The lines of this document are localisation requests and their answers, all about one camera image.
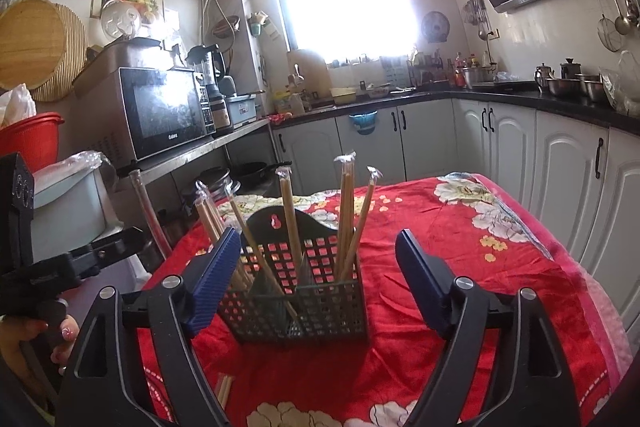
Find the bunch of hanging kitchen tools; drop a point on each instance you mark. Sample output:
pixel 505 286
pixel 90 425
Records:
pixel 477 14

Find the wooden cutting board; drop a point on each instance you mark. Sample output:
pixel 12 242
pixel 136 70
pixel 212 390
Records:
pixel 307 74

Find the small wall fan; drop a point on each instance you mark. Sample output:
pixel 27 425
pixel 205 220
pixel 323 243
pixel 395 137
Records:
pixel 435 27

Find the dark glass jar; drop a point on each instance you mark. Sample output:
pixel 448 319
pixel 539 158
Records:
pixel 220 109

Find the black countertop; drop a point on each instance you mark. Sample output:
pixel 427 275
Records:
pixel 550 102

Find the dark green perforated utensil caddy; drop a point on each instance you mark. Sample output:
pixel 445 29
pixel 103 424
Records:
pixel 325 312

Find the steel box appliance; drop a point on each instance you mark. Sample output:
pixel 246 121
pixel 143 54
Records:
pixel 125 57

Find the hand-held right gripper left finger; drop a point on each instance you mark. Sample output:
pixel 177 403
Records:
pixel 212 282

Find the wooden chopstick pair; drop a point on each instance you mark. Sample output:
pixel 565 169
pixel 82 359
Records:
pixel 147 217
pixel 362 219
pixel 214 219
pixel 287 217
pixel 345 207
pixel 223 389
pixel 250 239
pixel 204 212

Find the round bamboo trays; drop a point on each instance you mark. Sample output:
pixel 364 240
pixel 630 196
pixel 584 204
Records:
pixel 35 47

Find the row of condiment bottles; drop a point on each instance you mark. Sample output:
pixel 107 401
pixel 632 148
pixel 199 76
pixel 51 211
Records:
pixel 457 72

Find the red floral blanket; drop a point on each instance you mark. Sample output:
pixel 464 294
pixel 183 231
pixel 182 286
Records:
pixel 425 207

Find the metal shelf table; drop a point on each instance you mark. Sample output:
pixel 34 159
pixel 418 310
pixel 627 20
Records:
pixel 210 144

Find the yellow basin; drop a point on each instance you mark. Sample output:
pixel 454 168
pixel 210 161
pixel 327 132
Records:
pixel 343 95

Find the person's left hand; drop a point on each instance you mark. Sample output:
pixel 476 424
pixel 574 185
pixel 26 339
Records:
pixel 65 339

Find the black frying pan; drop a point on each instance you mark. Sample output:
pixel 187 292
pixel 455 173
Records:
pixel 250 174

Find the steel mixing bowls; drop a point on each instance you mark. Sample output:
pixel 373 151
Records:
pixel 575 88

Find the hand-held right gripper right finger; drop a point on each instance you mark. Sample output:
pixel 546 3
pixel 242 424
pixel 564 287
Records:
pixel 422 282

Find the clear plastic bag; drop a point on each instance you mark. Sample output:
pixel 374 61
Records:
pixel 87 162

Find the small steel kettle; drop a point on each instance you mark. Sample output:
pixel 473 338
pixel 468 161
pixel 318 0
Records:
pixel 544 77

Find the lidded steel pot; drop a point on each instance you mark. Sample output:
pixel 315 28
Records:
pixel 210 187

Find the black blender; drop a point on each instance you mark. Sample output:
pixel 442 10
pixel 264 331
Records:
pixel 205 64

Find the white plastic bag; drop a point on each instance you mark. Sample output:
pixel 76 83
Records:
pixel 17 107

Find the white lower cabinets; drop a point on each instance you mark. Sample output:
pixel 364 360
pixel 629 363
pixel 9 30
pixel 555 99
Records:
pixel 510 142

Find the blue hanging bin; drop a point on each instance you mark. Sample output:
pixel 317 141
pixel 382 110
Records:
pixel 362 122

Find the light blue plastic bin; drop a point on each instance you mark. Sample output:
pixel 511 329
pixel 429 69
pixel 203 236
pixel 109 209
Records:
pixel 70 207

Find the hanging dark wok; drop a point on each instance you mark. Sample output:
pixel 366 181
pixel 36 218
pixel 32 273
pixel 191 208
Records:
pixel 226 29

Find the silver microwave oven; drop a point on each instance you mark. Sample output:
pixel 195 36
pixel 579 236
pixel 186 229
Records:
pixel 160 112

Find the steel stockpot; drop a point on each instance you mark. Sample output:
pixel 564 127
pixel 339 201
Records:
pixel 471 78

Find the crumpled clear plastic bags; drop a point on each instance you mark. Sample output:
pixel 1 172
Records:
pixel 622 87

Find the black dish rack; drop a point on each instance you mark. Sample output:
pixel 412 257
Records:
pixel 425 74

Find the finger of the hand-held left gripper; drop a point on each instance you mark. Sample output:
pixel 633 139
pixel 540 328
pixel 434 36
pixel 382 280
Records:
pixel 107 254

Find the red plastic basket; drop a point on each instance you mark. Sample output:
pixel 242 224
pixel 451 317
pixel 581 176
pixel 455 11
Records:
pixel 30 142

